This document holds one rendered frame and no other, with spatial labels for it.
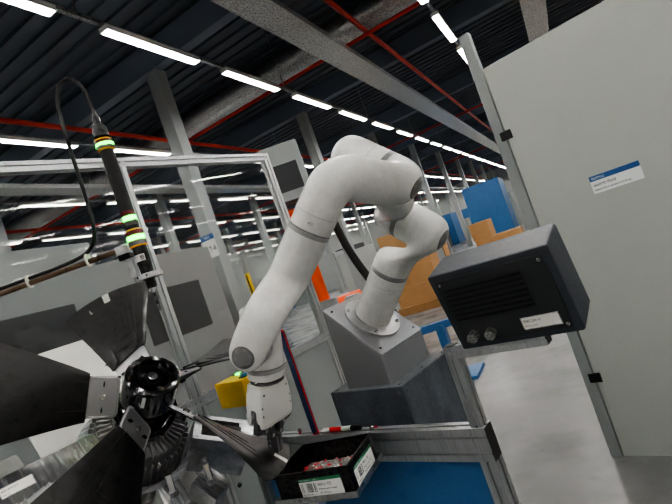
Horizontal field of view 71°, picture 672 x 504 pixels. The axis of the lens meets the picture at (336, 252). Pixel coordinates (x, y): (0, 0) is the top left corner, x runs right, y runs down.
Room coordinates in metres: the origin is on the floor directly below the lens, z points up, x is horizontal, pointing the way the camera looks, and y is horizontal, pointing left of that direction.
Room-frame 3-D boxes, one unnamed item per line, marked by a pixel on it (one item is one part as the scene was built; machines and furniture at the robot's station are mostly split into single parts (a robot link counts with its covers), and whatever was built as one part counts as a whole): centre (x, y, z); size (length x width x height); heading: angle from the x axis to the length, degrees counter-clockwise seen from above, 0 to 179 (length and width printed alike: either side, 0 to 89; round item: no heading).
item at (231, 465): (1.22, 0.45, 0.98); 0.20 x 0.16 x 0.20; 51
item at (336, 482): (1.21, 0.20, 0.85); 0.22 x 0.17 x 0.07; 66
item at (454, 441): (1.38, 0.15, 0.82); 0.90 x 0.04 x 0.08; 51
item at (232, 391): (1.63, 0.46, 1.02); 0.16 x 0.10 x 0.11; 51
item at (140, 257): (1.16, 0.46, 1.65); 0.04 x 0.04 x 0.46
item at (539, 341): (1.04, -0.26, 1.04); 0.24 x 0.03 x 0.03; 51
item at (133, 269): (1.16, 0.47, 1.49); 0.09 x 0.07 x 0.10; 86
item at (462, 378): (1.11, -0.18, 0.96); 0.03 x 0.03 x 0.20; 51
